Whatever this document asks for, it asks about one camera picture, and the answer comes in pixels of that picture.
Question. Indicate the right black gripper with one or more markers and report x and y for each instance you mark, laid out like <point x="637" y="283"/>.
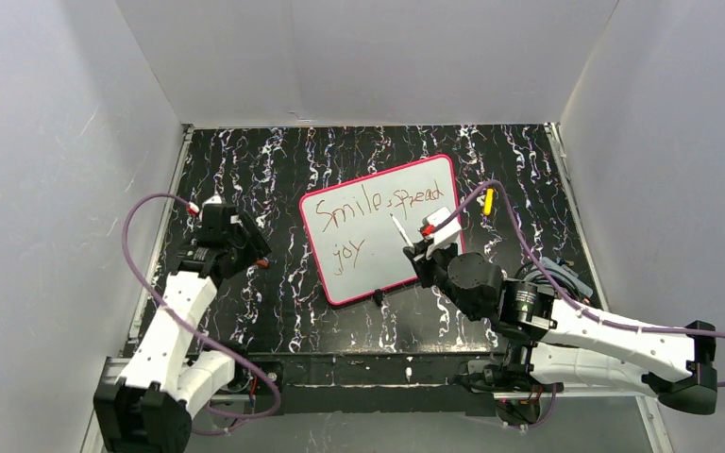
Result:
<point x="421" y="259"/>

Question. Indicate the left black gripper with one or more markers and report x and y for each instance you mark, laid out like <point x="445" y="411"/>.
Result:
<point x="253" y="240"/>

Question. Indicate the white marker pen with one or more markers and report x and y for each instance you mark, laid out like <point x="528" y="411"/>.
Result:
<point x="402" y="232"/>

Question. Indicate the pink framed whiteboard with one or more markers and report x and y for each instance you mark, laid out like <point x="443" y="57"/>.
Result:
<point x="353" y="239"/>

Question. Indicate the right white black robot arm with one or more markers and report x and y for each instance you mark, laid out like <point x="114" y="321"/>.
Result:
<point x="555" y="342"/>

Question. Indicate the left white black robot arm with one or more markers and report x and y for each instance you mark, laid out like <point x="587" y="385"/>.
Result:
<point x="151" y="406"/>

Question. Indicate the black whiteboard stand clip left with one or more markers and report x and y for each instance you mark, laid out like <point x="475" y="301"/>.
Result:
<point x="378" y="298"/>

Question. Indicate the yellow marker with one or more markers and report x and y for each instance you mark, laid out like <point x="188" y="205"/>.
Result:
<point x="488" y="202"/>

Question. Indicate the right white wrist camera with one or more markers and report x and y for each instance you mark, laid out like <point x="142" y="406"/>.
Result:
<point x="439" y="231"/>

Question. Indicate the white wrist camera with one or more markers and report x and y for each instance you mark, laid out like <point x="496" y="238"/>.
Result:
<point x="439" y="231"/>
<point x="197" y="209"/>

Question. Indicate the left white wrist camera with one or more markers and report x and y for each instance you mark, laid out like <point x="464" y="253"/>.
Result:
<point x="197" y="209"/>

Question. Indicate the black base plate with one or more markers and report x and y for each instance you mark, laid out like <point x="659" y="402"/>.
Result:
<point x="386" y="383"/>

